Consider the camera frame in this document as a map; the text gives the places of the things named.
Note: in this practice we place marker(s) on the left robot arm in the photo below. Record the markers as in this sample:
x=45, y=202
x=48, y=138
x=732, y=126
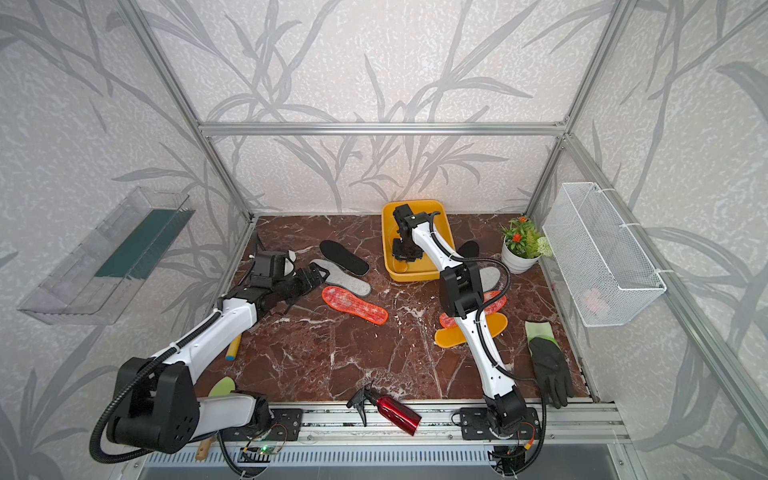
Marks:
x=155, y=407

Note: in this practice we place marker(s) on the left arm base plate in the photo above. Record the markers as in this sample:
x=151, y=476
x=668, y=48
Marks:
x=285, y=426

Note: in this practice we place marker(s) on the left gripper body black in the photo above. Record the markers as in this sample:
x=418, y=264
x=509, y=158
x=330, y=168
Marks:
x=293, y=287

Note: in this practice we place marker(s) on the yellow plastic storage box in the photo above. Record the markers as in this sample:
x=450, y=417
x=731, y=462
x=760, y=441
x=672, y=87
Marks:
x=423, y=269

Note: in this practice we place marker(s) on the black insole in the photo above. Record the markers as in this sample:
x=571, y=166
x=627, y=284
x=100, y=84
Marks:
x=470, y=249
x=342, y=257

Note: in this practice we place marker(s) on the grey felt insole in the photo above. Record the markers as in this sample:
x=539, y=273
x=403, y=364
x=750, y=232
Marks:
x=340, y=278
x=490, y=278

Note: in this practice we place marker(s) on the potted plant white pot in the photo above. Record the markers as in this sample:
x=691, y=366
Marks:
x=523, y=245

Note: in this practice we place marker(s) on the red patterned insole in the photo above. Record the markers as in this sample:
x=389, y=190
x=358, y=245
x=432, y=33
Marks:
x=345, y=301
x=449, y=322

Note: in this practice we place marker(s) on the white wire mesh basket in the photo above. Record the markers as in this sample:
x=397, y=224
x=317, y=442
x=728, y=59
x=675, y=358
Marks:
x=608, y=274

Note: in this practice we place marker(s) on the yellow scraper tool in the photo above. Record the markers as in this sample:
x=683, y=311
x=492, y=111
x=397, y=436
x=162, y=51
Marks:
x=233, y=348

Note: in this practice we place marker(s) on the yellow insole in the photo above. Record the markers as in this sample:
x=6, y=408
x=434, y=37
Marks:
x=452, y=337

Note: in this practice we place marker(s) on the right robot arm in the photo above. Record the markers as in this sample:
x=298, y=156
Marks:
x=462, y=297

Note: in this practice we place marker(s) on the grey felt insole right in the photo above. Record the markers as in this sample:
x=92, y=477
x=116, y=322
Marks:
x=490, y=278

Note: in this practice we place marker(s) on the grey felt insole left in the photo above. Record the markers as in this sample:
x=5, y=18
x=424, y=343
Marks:
x=340, y=278

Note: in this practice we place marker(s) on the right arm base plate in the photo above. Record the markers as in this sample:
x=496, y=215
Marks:
x=482, y=424

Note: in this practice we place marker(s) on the clear plastic wall shelf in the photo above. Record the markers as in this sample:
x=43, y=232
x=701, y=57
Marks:
x=95, y=283

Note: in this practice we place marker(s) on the black insole right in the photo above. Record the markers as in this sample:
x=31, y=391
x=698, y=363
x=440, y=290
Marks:
x=470, y=249

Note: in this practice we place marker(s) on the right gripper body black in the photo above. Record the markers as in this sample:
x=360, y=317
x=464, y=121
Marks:
x=403, y=250

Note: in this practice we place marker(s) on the black insole left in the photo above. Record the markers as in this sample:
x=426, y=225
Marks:
x=342, y=257

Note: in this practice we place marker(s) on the black green work glove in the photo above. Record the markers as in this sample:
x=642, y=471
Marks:
x=550, y=366

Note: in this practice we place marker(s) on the wooden handle tool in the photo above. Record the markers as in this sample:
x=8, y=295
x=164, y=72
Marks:
x=203, y=449

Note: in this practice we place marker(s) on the green insole piece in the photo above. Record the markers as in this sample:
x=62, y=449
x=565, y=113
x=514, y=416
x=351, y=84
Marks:
x=222, y=387

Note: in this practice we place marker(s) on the red spray bottle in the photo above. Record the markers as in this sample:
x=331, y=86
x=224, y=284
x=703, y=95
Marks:
x=400, y=415

